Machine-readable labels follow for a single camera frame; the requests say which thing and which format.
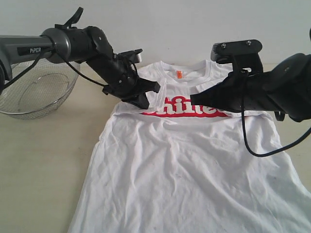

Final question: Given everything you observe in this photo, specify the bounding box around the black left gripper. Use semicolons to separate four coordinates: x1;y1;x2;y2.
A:
99;54;160;109

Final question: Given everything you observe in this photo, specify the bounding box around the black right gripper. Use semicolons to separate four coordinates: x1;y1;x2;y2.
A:
190;73;255;113

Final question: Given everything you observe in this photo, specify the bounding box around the white t-shirt red logo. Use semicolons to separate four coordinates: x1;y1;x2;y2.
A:
69;60;311;233

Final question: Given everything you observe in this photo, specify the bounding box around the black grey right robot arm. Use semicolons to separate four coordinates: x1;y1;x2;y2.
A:
190;39;311;122

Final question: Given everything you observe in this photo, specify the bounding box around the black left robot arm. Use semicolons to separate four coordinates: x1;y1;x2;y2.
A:
0;25;160;109

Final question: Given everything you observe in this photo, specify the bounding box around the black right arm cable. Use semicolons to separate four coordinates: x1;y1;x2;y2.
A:
240;70;311;157

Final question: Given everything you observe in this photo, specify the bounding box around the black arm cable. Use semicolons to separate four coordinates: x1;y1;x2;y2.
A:
240;70;311;157
0;7;137;97

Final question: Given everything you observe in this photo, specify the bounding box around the metal mesh strainer bowl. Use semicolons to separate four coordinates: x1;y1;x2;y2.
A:
0;59;78;119

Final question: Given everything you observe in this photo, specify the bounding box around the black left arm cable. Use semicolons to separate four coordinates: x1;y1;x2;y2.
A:
0;7;137;97

